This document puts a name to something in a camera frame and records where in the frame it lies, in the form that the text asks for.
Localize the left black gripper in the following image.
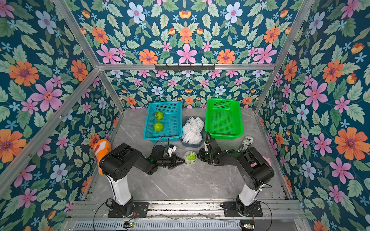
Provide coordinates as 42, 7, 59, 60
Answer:
156, 155, 185, 170

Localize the green custard apple front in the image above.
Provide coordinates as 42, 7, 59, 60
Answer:
187, 154, 197, 161

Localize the green custard apple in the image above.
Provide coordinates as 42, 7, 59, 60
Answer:
153, 122, 164, 132
187, 154, 197, 161
155, 111, 164, 121

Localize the white foam net sleeve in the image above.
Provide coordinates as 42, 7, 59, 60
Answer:
184, 151, 197, 165

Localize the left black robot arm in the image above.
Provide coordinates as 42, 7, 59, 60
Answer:
93, 140, 186, 218

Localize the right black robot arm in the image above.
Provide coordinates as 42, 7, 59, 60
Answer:
197, 139, 275, 217

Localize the white foam net back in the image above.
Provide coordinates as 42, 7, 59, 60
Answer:
183, 116, 205, 134

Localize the green custard apple middle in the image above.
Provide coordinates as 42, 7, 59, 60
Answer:
153, 122, 164, 132

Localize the green custard apple back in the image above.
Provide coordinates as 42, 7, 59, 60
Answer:
155, 111, 164, 121

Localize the teal plastic basket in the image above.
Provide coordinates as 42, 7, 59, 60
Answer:
143, 102, 183, 142

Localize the green plastic basket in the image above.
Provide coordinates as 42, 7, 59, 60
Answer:
205, 98, 244, 140

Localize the patterned black white can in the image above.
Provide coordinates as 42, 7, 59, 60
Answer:
239, 136, 254, 152

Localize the pink alarm clock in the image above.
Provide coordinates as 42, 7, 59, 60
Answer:
262, 156, 272, 167

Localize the orange clownfish plush toy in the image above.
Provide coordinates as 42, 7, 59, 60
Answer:
93, 139, 112, 175

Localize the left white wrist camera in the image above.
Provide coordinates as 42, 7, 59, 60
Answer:
167, 144, 177, 157

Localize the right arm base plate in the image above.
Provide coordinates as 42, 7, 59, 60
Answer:
220, 201, 263, 218

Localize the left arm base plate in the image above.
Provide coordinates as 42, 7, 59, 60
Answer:
108, 202, 149, 218

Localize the black hook rail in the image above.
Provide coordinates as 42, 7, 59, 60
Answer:
154, 64, 216, 71

